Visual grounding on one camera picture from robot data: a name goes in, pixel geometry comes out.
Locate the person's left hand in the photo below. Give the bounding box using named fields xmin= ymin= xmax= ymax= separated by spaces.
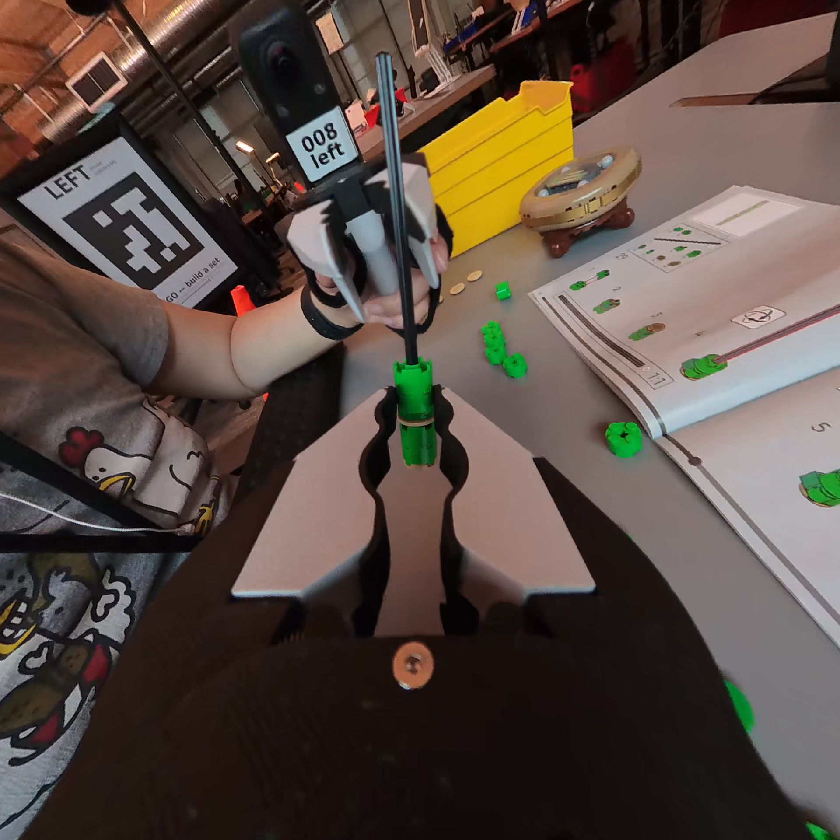
xmin=314 ymin=238 xmax=454 ymax=330

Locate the black-framed marker sign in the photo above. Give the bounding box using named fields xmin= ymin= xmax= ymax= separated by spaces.
xmin=0 ymin=108 xmax=247 ymax=312

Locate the tan round pot model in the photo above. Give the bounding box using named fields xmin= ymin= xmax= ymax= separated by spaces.
xmin=520 ymin=146 xmax=643 ymax=257

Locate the black strap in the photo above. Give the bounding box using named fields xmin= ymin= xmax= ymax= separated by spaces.
xmin=0 ymin=430 xmax=204 ymax=553

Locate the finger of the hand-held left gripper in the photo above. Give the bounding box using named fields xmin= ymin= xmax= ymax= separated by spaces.
xmin=369 ymin=161 xmax=442 ymax=290
xmin=287 ymin=205 xmax=366 ymax=322

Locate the white wall vent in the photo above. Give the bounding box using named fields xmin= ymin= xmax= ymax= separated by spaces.
xmin=66 ymin=52 xmax=129 ymax=112

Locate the open instruction booklet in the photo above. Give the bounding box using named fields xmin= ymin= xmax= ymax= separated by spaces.
xmin=528 ymin=185 xmax=840 ymax=651

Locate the black perforated panel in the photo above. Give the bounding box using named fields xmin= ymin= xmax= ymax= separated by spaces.
xmin=236 ymin=341 xmax=345 ymax=503

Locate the person's left forearm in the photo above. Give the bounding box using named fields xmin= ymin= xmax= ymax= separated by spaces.
xmin=157 ymin=298 xmax=342 ymax=403

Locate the yellow plastic bin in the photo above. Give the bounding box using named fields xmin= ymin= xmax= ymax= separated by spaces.
xmin=416 ymin=80 xmax=575 ymax=258

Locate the black rod with green bricks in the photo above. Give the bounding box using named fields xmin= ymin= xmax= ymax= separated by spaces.
xmin=375 ymin=52 xmax=437 ymax=468

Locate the person's printed grey shirt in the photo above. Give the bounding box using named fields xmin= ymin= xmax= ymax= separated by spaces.
xmin=0 ymin=233 xmax=257 ymax=840

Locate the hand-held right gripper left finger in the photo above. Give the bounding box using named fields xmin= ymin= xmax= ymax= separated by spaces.
xmin=231 ymin=387 xmax=398 ymax=636

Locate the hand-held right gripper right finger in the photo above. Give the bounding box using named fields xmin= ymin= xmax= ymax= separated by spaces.
xmin=433 ymin=387 xmax=598 ymax=636

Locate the grey desk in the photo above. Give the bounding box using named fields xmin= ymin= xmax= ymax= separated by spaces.
xmin=338 ymin=13 xmax=840 ymax=840

